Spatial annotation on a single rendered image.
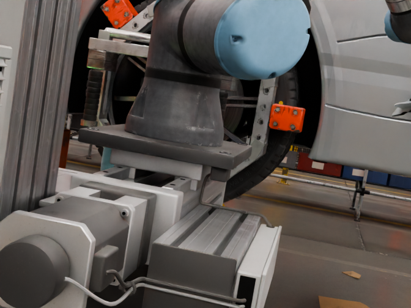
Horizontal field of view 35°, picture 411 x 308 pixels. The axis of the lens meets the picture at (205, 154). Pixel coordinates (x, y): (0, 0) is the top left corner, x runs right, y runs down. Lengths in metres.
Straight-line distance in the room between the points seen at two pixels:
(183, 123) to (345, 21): 1.06
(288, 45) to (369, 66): 1.07
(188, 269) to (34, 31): 0.33
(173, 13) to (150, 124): 0.16
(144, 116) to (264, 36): 0.23
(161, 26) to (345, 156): 1.05
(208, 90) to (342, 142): 0.99
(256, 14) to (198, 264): 0.32
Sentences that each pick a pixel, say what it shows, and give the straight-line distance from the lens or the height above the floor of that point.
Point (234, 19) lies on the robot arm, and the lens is 0.80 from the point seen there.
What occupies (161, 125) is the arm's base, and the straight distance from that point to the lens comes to 0.92.
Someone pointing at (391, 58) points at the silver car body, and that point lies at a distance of 1.90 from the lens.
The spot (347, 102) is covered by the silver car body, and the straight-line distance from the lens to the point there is 1.89.
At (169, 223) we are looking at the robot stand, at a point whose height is 0.74.
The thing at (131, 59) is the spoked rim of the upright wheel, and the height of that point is 0.94.
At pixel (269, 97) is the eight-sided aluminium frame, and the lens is 1.81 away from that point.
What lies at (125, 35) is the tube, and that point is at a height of 1.00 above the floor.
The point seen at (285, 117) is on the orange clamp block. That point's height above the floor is 0.85.
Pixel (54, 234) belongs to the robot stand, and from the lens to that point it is 0.57.
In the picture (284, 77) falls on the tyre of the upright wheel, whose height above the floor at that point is 0.96.
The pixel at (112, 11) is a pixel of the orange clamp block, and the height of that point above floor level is 1.07.
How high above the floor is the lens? 0.91
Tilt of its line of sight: 6 degrees down
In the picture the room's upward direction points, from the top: 9 degrees clockwise
